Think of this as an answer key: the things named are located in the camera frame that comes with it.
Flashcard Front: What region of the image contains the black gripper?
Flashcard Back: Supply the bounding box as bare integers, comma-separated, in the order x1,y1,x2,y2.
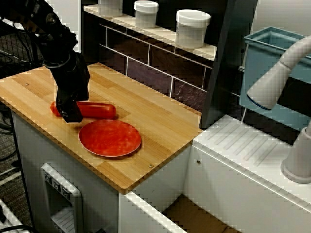
45,52,91,124

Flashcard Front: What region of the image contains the red toy sausage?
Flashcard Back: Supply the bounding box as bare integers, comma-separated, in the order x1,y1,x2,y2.
50,101,117,120

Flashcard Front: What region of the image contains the red round plate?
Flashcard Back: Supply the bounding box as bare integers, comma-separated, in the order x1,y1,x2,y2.
78,118,142,158

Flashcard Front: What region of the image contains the grey toy dishwasher panel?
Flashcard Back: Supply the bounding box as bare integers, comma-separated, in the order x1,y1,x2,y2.
40,163,84,233

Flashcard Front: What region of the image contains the tiled backsplash with shelf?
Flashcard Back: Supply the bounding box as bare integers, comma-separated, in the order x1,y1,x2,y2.
81,3,218,115

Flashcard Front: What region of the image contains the small white lidded jar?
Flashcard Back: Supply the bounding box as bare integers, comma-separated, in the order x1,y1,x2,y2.
134,0,159,29

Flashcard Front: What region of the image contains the large white lidded jar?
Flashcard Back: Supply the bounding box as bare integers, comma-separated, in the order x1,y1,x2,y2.
175,9,211,49

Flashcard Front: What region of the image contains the white toy kitchen cabinet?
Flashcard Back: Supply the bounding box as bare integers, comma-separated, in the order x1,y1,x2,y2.
11,110,311,233

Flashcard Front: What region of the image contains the dark upright panel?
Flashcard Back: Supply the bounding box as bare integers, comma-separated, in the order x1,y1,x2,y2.
201,0,259,130

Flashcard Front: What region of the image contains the teal plastic bin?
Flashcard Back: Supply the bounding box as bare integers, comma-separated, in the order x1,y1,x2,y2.
239,26,311,133

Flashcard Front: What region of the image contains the grey toy faucet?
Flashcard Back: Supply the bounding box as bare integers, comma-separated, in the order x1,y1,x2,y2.
246,35,311,184

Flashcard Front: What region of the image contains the black wire rack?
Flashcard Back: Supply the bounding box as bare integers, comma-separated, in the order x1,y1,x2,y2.
0,26,46,71

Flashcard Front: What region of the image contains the white rail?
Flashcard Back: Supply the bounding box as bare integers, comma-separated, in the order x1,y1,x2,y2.
0,198,25,233

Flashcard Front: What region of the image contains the black cable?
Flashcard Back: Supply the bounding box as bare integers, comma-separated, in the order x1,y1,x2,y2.
0,224,35,233

